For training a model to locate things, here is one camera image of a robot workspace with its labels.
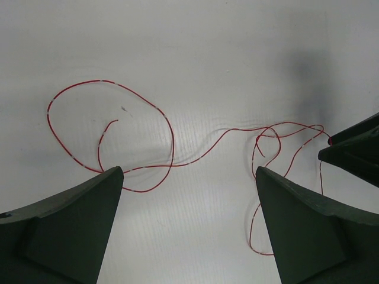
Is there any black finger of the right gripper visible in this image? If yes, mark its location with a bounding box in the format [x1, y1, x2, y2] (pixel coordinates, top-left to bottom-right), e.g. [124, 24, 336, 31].
[318, 138, 378, 185]
[327, 113, 379, 145]

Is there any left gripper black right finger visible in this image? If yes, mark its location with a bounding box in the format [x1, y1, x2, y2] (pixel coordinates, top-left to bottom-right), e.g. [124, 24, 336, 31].
[256, 167, 378, 283]

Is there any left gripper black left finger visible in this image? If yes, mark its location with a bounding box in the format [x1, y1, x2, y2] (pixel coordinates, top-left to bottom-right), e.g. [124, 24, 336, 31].
[1, 166, 123, 283]

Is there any red wire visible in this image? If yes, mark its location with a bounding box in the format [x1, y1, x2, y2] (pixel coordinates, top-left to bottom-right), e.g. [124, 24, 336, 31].
[47, 79, 332, 256]

